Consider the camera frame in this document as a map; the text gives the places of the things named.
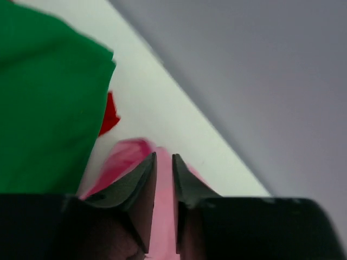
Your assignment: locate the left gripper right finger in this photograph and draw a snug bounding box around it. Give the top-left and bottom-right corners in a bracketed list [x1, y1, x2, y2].
[172, 154, 221, 255]

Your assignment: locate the pink t-shirt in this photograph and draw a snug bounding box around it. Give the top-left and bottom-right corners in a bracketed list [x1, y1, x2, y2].
[79, 138, 206, 259]

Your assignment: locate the red folded t-shirt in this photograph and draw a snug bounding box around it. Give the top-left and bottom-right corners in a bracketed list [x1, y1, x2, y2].
[99, 92, 120, 137]

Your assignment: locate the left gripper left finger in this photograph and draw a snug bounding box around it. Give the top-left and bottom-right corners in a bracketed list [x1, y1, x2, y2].
[85, 152, 157, 253]

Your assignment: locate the green folded t-shirt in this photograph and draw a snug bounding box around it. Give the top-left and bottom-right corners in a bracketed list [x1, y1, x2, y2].
[1, 1, 115, 193]

